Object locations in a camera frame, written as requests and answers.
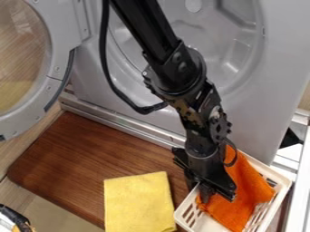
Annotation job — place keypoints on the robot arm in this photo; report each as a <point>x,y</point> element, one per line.
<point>177,66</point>

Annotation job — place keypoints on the white basket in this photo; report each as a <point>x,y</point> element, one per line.
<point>193,219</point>

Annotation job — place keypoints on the yellow and black tool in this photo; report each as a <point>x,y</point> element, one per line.
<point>12,220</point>

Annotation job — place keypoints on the orange cloth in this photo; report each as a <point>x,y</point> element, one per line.
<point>246,193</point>

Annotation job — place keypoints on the yellow cloth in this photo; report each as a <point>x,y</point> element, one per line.
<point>138,202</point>

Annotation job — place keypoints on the washing machine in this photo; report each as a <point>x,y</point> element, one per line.
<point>258,75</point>

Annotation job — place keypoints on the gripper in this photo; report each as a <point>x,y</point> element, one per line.
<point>208,169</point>

